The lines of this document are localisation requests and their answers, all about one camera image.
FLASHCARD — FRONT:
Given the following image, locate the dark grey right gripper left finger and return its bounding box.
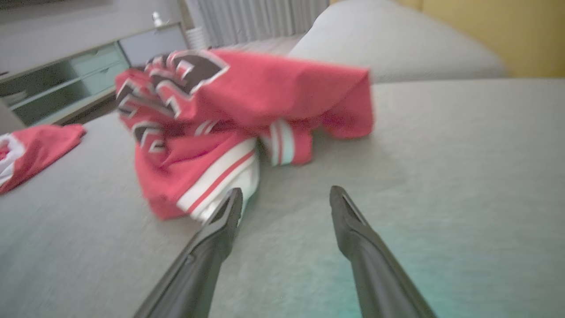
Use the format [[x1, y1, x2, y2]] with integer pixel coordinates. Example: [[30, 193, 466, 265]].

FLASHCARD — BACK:
[[132, 187, 244, 318]]

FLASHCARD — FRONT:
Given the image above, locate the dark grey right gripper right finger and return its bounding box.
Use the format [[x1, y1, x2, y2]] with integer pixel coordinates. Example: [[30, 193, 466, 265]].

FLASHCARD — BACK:
[[329, 185, 438, 318]]

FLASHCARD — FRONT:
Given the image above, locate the red basketball jersey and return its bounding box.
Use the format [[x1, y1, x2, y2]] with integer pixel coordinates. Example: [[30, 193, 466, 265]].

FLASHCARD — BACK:
[[114, 49, 375, 222]]

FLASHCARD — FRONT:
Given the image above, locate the red basketball shorts white stripe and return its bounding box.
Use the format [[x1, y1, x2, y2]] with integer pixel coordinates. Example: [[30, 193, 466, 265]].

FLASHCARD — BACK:
[[0, 124, 87, 196]]

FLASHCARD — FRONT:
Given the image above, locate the grey fabric sofa seat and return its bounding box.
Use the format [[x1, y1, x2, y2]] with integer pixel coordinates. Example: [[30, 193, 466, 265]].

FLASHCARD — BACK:
[[0, 79, 565, 318]]

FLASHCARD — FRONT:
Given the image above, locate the grey TV cabinet with shelves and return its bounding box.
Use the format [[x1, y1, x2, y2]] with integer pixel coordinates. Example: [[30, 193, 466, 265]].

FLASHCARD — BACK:
[[0, 22, 190, 129]]

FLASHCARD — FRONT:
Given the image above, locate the white ribbed bin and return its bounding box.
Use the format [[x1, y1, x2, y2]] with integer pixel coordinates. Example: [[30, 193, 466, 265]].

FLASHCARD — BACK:
[[185, 26, 208, 50]]

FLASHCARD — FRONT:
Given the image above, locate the grey fabric sofa cushion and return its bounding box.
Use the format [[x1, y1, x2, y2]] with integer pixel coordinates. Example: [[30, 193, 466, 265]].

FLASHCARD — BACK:
[[287, 0, 508, 84]]

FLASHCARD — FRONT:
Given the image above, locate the white pleated curtain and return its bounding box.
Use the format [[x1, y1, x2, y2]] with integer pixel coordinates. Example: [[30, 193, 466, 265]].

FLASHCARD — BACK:
[[185, 0, 331, 47]]

